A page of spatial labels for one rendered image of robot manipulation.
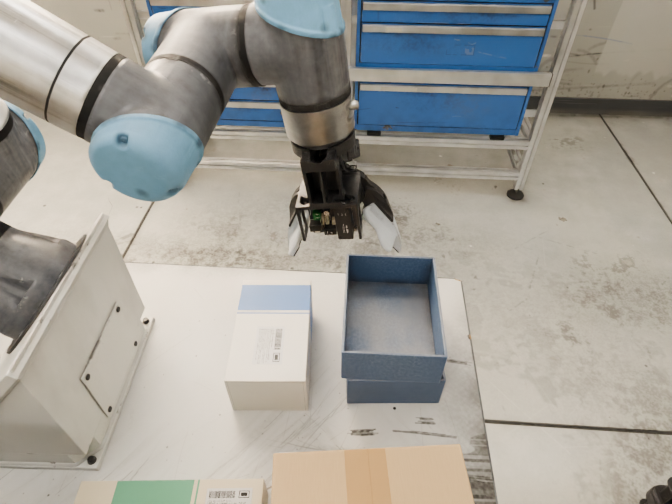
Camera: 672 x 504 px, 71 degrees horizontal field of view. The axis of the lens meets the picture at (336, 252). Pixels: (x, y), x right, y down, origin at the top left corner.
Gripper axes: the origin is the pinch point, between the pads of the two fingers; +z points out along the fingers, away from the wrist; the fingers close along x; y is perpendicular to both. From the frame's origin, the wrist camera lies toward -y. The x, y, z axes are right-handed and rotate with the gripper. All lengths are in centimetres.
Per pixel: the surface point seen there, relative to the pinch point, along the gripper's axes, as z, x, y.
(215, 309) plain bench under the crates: 20.7, -28.2, -6.6
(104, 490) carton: 14.2, -31.2, 28.5
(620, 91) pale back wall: 100, 132, -230
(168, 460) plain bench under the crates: 20.8, -27.4, 21.9
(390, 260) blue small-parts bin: 12.2, 5.4, -9.8
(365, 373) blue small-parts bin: 16.0, 1.7, 9.9
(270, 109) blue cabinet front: 47, -50, -140
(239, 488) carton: 16.6, -14.0, 26.7
